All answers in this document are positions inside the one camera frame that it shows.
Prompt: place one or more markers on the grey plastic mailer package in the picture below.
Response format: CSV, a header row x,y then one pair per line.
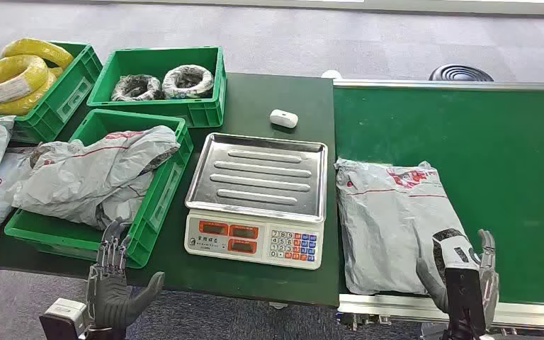
x,y
389,225

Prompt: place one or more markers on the green crate with wrapped coils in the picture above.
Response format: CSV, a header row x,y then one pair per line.
x,y
154,58

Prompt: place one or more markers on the crumpled grey mailer red print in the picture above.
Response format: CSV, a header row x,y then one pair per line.
x,y
93,173

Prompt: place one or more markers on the green crate with mailer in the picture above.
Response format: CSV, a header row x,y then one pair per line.
x,y
159,197

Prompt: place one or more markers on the small white plastic case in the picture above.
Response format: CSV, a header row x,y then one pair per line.
x,y
283,118

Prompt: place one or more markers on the green crate with yellow coils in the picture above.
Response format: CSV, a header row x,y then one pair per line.
x,y
65,98

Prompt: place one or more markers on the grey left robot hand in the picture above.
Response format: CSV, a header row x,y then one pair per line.
x,y
110,295

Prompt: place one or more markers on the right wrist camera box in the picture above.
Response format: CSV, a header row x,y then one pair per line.
x,y
465,300

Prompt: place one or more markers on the black ribbed round disc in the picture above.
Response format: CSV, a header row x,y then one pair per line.
x,y
460,73

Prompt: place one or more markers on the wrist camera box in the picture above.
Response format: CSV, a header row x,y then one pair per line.
x,y
465,300
63,319

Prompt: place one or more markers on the small white round object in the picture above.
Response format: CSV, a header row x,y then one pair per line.
x,y
331,74

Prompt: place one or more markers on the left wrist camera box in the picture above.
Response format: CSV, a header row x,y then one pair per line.
x,y
63,319

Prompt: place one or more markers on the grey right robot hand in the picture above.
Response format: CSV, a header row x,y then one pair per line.
x,y
489,277

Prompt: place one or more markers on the electronic weighing scale steel tray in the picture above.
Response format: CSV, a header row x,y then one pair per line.
x,y
255,197

